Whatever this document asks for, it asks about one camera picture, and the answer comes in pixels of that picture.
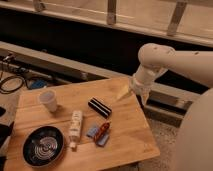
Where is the black spiral-pattern bowl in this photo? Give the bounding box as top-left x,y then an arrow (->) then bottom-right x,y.
22,126 -> 64,167

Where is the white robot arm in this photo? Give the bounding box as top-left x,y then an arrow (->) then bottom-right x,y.
117,43 -> 213,171

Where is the black coiled cable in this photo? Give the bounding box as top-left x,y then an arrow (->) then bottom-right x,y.
0,74 -> 26,95

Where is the black object at left edge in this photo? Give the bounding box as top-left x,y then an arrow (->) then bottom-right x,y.
0,107 -> 14,171

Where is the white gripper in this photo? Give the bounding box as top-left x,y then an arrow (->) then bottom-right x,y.
116,75 -> 151,106

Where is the wooden board table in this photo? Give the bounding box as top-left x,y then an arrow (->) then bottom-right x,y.
4,77 -> 160,171

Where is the white glue bottle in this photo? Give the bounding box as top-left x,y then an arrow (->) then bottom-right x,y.
69,110 -> 83,150

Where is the black striped eraser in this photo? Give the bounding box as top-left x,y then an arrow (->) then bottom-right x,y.
88,98 -> 112,119

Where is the red toy car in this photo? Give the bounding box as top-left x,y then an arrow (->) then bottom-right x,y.
93,122 -> 110,143

